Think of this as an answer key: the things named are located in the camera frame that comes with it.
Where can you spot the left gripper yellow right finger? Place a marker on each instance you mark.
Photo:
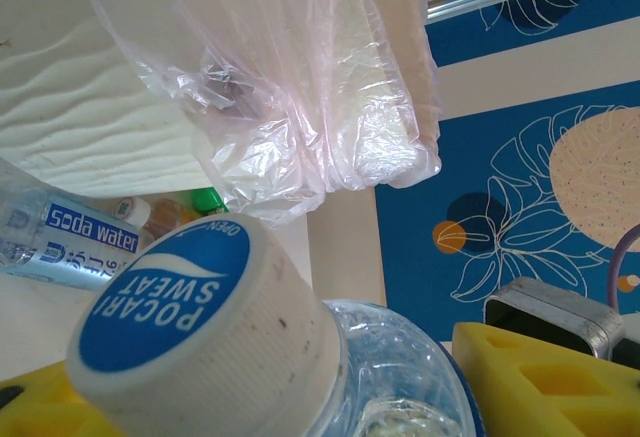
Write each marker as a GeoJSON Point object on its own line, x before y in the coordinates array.
{"type": "Point", "coordinates": [500, 382]}

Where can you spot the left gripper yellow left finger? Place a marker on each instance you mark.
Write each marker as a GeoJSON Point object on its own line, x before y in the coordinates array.
{"type": "Point", "coordinates": [40, 407]}

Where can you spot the clear bottle with blue label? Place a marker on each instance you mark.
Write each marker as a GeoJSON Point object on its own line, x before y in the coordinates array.
{"type": "Point", "coordinates": [175, 297]}

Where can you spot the soda water bottle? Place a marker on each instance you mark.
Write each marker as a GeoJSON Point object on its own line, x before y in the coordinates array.
{"type": "Point", "coordinates": [90, 229]}

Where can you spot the bottle with copper red label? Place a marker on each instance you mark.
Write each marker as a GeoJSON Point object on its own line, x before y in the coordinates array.
{"type": "Point", "coordinates": [131, 207]}

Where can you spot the cream waste bin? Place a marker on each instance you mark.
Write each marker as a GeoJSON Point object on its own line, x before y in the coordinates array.
{"type": "Point", "coordinates": [75, 107]}

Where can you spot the clear pink bin liner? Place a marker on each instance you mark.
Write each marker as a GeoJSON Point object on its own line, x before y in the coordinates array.
{"type": "Point", "coordinates": [300, 82]}

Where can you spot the small green cylindrical container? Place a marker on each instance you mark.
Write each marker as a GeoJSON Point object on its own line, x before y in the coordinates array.
{"type": "Point", "coordinates": [206, 201]}

